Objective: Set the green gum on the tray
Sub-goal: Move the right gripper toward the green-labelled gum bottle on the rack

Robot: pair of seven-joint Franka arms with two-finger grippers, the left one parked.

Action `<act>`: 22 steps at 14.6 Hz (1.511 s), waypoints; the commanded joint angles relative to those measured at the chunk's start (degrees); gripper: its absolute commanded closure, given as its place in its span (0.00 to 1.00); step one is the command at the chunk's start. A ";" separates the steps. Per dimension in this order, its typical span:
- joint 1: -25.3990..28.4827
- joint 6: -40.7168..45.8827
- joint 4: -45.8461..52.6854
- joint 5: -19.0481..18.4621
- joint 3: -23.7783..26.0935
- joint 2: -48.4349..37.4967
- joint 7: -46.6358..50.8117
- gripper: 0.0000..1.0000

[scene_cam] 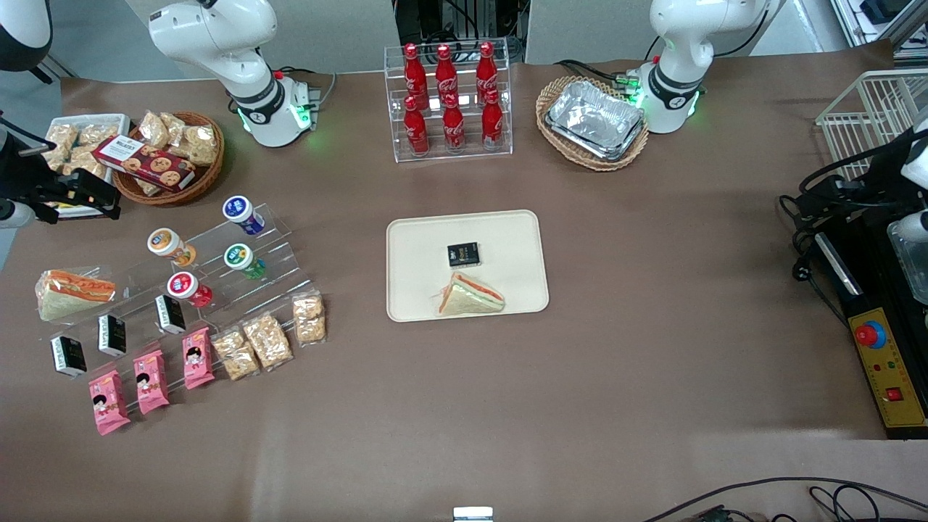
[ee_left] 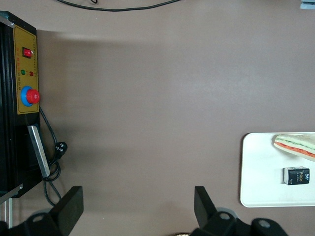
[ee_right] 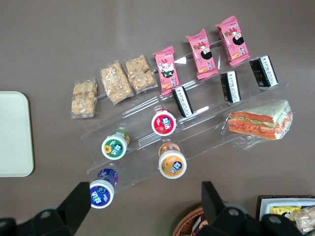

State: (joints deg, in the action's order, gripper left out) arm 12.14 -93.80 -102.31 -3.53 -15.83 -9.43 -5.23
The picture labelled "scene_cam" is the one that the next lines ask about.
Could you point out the wicker basket with foil trays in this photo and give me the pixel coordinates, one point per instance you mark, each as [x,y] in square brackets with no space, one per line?
[558,141]

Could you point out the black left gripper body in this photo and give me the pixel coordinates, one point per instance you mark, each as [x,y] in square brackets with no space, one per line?
[875,180]

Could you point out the red cola bottle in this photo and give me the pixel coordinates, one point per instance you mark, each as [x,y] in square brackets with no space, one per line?
[446,72]
[416,130]
[492,125]
[486,72]
[454,129]
[415,72]

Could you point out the red cookie box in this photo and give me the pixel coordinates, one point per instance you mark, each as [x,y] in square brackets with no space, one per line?
[145,163]

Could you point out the stacked aluminium foil trays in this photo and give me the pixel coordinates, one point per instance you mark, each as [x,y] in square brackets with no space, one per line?
[594,119]

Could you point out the black equipment rack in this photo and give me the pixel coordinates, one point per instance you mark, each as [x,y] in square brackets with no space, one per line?
[464,22]

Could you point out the wrapped triangle sandwich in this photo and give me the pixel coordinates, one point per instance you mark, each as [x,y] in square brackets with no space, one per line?
[471,299]
[72,293]

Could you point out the yellow black control box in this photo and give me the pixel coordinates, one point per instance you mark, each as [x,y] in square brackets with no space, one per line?
[888,370]

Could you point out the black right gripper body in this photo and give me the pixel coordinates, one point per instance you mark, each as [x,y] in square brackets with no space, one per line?
[22,176]

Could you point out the green gum bottle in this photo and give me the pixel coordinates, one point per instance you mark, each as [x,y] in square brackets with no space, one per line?
[241,258]

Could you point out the clear acrylic step stand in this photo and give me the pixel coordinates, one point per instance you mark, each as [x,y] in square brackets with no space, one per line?
[283,254]

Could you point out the orange gum bottle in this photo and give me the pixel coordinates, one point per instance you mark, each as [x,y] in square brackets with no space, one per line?
[167,243]

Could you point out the clear rice cracker packet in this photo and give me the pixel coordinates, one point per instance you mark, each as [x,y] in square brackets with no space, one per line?
[85,163]
[199,145]
[309,317]
[154,129]
[61,141]
[175,125]
[268,341]
[235,355]
[98,135]

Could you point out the clear acrylic bottle rack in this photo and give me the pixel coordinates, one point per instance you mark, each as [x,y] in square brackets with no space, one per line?
[449,83]

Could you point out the red gum bottle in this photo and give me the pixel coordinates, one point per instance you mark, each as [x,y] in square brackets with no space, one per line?
[185,287]

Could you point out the cream plastic tray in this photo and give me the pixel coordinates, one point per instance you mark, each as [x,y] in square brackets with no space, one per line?
[507,239]

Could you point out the pink snack packet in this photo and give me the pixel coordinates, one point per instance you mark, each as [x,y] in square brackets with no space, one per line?
[109,404]
[197,359]
[151,383]

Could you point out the black tissue pack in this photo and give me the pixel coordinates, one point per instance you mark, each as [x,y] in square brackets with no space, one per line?
[171,315]
[463,254]
[112,335]
[69,355]

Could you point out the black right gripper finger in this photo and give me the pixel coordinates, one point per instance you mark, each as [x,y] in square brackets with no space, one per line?
[94,190]
[80,212]

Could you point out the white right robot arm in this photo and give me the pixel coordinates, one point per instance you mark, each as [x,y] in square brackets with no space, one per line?
[217,36]

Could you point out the blue gum bottle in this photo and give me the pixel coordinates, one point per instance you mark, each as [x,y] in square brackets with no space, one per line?
[239,210]

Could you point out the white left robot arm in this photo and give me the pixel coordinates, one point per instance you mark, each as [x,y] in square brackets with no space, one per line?
[681,43]

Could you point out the brown wicker snack basket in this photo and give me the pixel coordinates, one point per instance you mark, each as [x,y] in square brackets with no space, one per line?
[203,177]

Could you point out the clear plastic container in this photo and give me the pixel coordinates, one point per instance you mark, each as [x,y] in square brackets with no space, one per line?
[913,261]

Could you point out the white rectangular snack tray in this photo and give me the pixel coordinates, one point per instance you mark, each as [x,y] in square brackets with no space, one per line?
[109,119]

